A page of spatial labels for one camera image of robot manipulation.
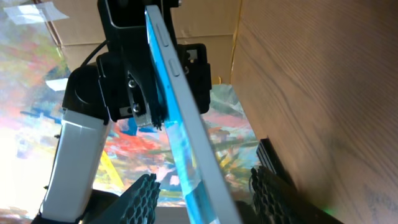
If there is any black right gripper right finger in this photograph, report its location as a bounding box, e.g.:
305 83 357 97
236 166 341 224

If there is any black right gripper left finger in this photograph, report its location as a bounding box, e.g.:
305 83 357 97
90 174 160 224

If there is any colourful painted backdrop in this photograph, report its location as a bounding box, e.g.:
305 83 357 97
1 0 257 223

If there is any brown cardboard sheet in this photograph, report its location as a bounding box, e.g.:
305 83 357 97
34 0 243 85

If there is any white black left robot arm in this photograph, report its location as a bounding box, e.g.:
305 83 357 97
34 43 217 223

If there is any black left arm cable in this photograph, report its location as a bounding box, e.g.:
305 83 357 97
80 39 110 67

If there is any blue Galaxy smartphone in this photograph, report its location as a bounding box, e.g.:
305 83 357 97
145 5 242 224

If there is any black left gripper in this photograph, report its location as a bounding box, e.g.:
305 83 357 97
97 44 211 130

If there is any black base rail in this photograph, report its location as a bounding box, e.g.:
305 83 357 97
256 138 295 188

